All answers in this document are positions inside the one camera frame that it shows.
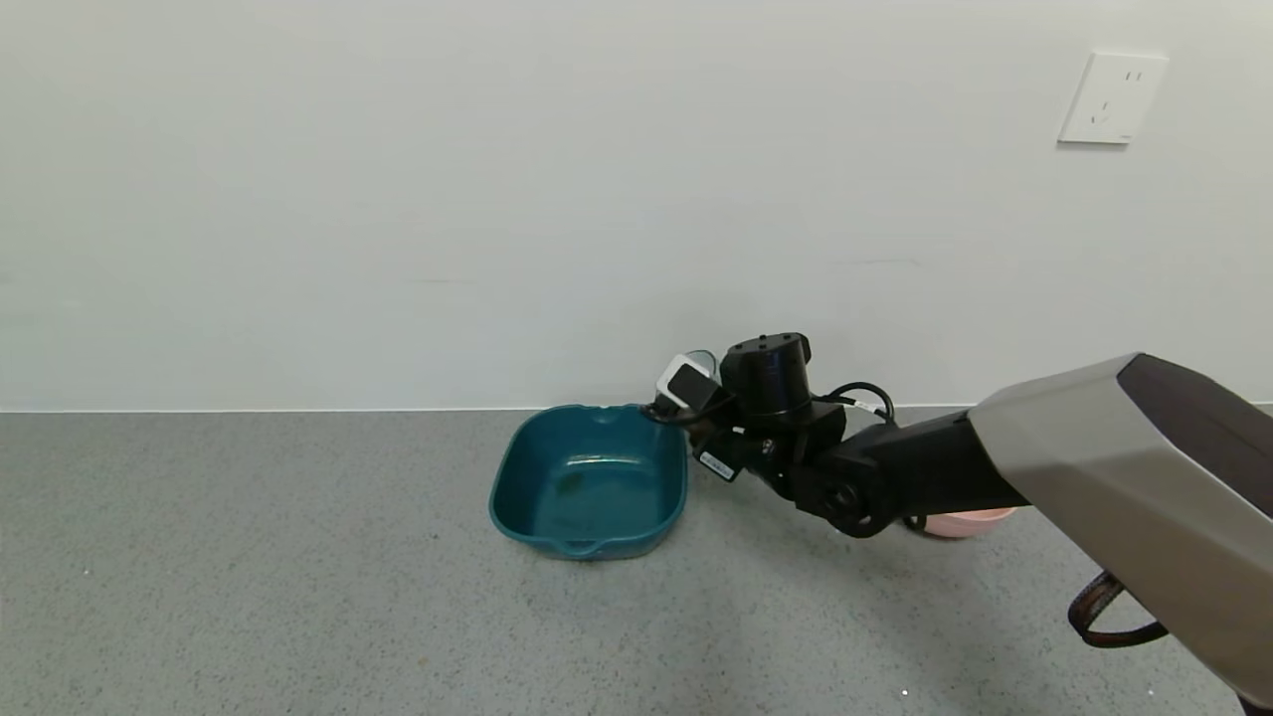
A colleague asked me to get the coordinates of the pink round bowl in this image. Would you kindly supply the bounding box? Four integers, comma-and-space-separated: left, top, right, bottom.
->
907, 507, 1017, 540

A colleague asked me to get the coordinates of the teal square plastic basin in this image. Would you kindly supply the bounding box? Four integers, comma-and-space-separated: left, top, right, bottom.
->
488, 403, 689, 561

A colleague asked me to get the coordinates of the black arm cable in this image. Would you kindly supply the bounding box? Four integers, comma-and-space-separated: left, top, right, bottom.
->
814, 382, 896, 427

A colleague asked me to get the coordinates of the brown cable loop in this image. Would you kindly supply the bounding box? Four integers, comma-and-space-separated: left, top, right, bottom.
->
1067, 570, 1171, 649

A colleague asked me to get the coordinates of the white wall socket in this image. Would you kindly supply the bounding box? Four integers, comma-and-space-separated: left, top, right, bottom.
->
1057, 52, 1170, 146

